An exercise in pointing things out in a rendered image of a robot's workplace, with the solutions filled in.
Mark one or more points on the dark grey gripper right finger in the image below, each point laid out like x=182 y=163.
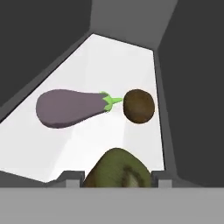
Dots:
x=163 y=178

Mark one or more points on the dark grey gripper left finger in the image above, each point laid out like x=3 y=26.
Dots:
x=73 y=178

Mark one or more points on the green brown kiwi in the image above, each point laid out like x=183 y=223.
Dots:
x=116 y=169

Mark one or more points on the purple eggplant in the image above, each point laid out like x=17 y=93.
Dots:
x=70 y=108

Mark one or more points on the grey freezer drawer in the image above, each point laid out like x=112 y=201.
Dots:
x=96 y=64

